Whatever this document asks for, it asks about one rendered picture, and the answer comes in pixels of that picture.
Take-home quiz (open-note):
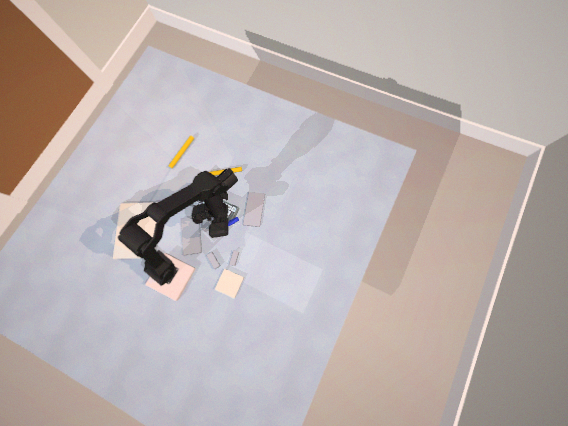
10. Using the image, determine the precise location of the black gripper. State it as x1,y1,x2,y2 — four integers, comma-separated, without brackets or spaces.
205,192,229,238

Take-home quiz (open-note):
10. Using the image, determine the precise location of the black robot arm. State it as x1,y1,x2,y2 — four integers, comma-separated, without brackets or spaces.
117,168,238,287

